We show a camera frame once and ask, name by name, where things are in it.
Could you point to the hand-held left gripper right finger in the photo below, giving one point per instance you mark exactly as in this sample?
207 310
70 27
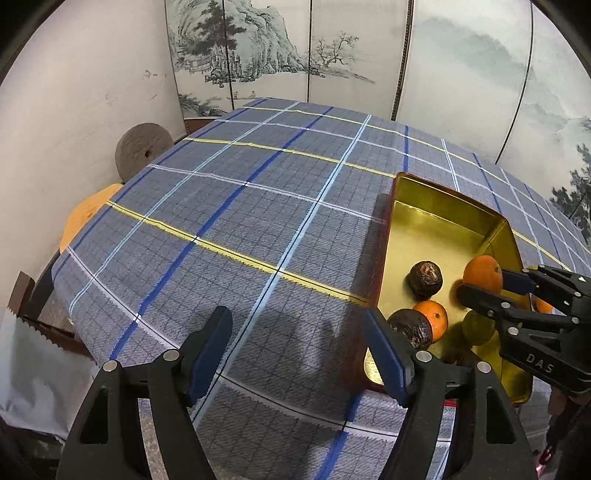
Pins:
383 350

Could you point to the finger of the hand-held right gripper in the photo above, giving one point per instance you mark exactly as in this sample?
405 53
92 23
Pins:
515 280
485 304

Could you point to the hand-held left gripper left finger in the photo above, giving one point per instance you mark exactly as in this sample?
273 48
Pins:
212 350

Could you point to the large mandarin orange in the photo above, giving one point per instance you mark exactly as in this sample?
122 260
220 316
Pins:
482 274

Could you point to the brown water chestnut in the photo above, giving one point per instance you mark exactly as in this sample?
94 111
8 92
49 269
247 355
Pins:
411 327
425 278

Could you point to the red and gold tin box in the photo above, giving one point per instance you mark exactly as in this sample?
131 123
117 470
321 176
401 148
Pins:
429 221

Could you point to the light green tomato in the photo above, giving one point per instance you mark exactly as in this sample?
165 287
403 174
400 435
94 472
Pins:
478 328

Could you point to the small mandarin orange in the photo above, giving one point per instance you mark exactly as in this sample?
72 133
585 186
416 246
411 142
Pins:
436 316

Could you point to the blue plaid tablecloth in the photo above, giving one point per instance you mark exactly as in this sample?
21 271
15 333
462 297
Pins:
231 184

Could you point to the white paper bag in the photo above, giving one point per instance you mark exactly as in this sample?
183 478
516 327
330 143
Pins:
27 378

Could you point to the orange round stool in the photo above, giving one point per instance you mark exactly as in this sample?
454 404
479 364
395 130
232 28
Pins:
81 212

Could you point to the dark wooden chair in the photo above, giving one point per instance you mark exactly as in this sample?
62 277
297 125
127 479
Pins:
27 295

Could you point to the grey round millstone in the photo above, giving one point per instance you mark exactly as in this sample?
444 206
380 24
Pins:
141 150

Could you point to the dark red wooden furniture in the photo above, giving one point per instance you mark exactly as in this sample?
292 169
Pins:
198 125

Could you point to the painted folding screen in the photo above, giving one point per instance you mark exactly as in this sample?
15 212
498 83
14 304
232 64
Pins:
355 46

